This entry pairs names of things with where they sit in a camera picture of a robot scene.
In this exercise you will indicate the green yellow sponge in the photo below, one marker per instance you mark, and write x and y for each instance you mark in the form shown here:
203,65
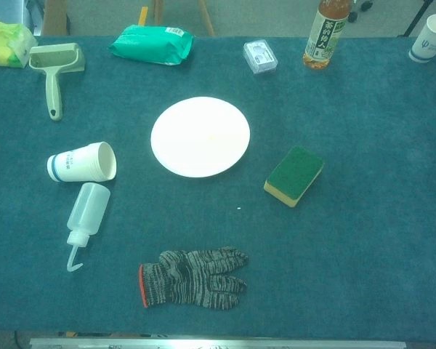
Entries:
294,176

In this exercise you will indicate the white round plate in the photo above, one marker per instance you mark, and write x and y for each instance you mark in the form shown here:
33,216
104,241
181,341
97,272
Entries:
200,137

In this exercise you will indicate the grey black knit glove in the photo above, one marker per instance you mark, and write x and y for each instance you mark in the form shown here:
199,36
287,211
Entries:
192,280

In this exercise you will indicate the translucent plastic wash bottle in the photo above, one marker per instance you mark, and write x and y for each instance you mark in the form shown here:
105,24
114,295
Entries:
88,209

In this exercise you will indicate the lying white paper cup stack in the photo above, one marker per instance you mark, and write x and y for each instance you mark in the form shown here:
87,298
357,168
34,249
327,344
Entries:
80,163

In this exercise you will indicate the teal plastic package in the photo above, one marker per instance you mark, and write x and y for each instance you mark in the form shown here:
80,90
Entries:
152,43

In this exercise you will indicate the blue-green table cloth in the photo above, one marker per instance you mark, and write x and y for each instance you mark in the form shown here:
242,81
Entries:
349,254

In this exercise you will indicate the wooden stand leg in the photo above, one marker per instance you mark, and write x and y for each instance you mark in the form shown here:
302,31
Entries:
206,16
157,11

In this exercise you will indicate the tea bottle green label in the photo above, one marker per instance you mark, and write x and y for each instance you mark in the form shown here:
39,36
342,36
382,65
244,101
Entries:
321,36

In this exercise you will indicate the pale green lint roller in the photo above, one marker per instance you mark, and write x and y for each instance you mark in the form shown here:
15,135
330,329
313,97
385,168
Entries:
53,83

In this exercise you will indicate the brown cardboard box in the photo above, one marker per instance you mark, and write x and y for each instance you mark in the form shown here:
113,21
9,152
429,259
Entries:
56,16

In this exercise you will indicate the yellow tissue pack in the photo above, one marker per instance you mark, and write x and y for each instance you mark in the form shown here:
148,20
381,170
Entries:
3,43

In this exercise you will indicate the upright white paper cup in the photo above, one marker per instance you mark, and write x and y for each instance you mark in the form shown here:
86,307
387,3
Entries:
430,40

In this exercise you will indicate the black tripod leg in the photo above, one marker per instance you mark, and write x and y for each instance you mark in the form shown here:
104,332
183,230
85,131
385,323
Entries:
418,16

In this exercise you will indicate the aluminium frame rail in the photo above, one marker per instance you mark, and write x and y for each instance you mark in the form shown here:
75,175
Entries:
218,344

